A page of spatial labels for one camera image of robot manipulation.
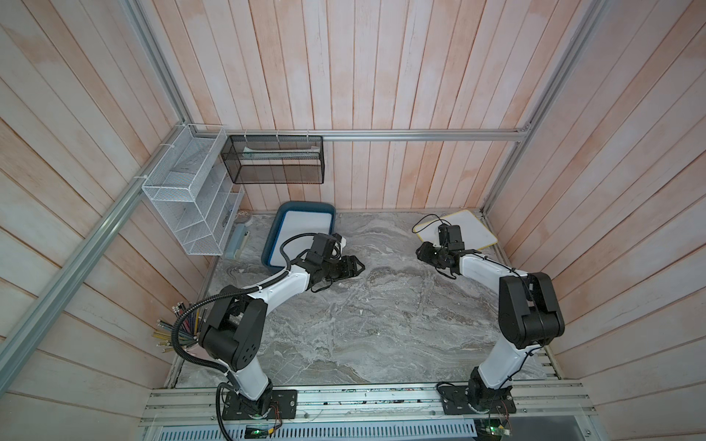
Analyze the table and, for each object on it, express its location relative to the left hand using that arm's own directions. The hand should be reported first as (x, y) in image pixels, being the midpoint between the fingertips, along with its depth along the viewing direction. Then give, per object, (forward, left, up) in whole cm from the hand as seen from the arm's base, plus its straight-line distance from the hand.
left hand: (358, 272), depth 89 cm
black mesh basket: (+43, +32, +14) cm, 55 cm away
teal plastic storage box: (+32, +26, -8) cm, 42 cm away
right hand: (+12, -23, -4) cm, 27 cm away
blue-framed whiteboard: (+7, +21, +12) cm, 25 cm away
